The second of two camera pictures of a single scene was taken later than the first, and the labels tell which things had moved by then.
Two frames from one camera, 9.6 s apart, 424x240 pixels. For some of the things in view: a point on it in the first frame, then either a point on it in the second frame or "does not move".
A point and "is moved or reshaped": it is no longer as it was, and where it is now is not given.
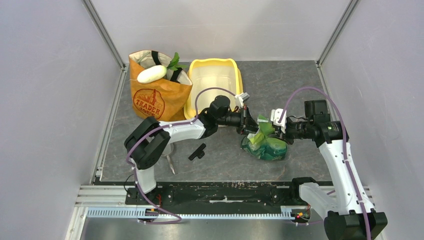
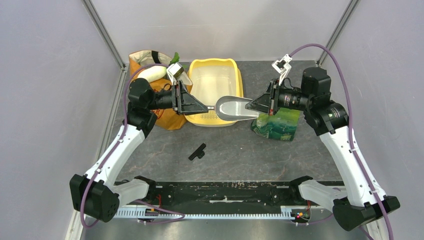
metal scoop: [166, 152] is moved or reshaped
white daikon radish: [151, 73] does not move
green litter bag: [259, 144] is moved or reshaped
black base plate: [217, 195] does not move
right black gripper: [279, 134] -> [268, 102]
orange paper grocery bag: [165, 99] does not move
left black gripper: [251, 126] -> [183, 102]
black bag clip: [199, 152] does not move
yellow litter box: [211, 78] does not move
